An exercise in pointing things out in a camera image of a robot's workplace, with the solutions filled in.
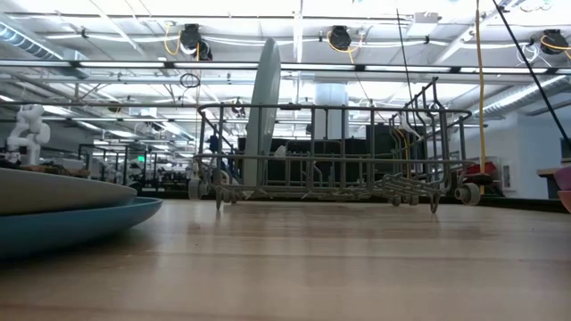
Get grey wire dish rack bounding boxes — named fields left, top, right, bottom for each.
left=186, top=76, right=482, bottom=214

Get large light blue plate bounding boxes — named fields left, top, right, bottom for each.
left=243, top=37, right=282, bottom=188

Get large teal blue plate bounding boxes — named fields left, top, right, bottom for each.
left=0, top=196, right=164, bottom=259

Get large grey plate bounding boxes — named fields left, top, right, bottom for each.
left=0, top=167, right=138, bottom=217

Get purple plate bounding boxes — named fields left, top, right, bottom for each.
left=553, top=165, right=571, bottom=192

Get white round column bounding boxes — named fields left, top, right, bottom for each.
left=313, top=82, right=350, bottom=140

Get black cabinets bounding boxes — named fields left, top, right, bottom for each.
left=237, top=123, right=432, bottom=188

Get red storage bins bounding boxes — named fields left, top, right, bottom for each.
left=459, top=160, right=497, bottom=186

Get wooden background desk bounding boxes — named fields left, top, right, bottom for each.
left=536, top=167, right=571, bottom=200

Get hanging black cable loop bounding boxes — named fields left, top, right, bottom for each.
left=178, top=72, right=202, bottom=89

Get black ceiling cable reel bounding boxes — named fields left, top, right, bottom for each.
left=327, top=25, right=353, bottom=53
left=179, top=23, right=213, bottom=62
left=538, top=29, right=571, bottom=56

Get thin black hanging cable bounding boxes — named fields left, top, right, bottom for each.
left=395, top=8, right=415, bottom=118

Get yellow hanging cable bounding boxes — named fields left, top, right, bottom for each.
left=474, top=0, right=488, bottom=195

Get white wall box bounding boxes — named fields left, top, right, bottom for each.
left=499, top=162, right=514, bottom=192

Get taut black cable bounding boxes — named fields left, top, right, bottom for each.
left=492, top=0, right=571, bottom=153

